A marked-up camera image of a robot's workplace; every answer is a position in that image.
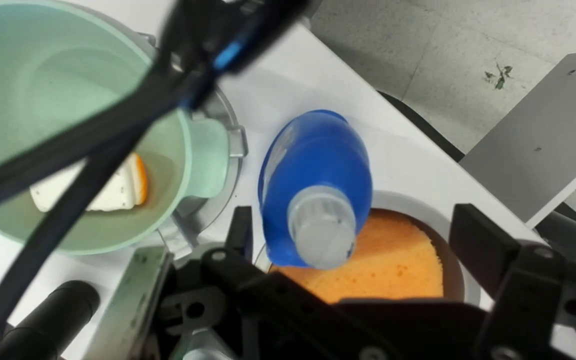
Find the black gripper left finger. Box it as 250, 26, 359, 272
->
223, 207, 253, 260

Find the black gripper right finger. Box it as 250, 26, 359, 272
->
447, 204, 522, 294

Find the orange sponge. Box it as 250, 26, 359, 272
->
274, 210, 444, 305

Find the left grey stove burner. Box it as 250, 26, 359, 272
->
158, 91, 247, 260

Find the white orange food piece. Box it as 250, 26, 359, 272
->
30, 154, 149, 212

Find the white toy kitchen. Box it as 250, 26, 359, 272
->
0, 0, 576, 360

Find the mint green pot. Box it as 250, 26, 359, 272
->
0, 0, 231, 258

